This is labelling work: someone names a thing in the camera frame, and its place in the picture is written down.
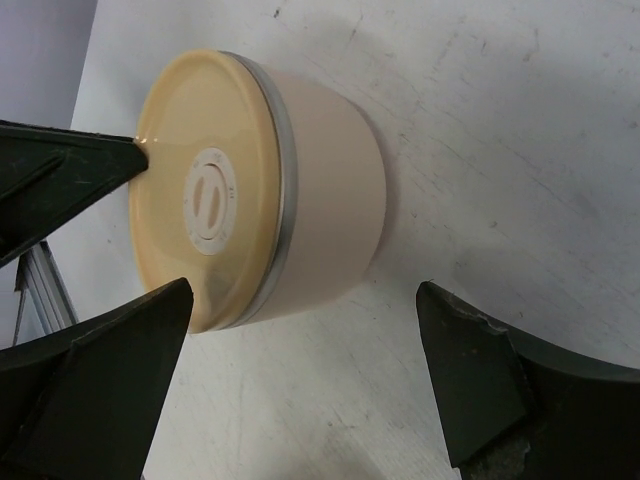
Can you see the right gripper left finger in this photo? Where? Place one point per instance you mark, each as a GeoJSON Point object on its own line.
{"type": "Point", "coordinates": [84, 402]}

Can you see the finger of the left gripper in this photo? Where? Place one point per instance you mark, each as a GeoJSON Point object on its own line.
{"type": "Point", "coordinates": [50, 175]}

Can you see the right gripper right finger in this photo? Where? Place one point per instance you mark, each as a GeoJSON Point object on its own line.
{"type": "Point", "coordinates": [515, 406]}

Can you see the wooden lid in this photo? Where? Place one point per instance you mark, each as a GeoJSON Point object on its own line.
{"type": "Point", "coordinates": [207, 208]}

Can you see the steel lunch bowl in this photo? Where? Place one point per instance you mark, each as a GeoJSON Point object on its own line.
{"type": "Point", "coordinates": [333, 196]}

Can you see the aluminium frame rails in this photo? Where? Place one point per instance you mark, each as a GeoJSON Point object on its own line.
{"type": "Point", "coordinates": [44, 305]}

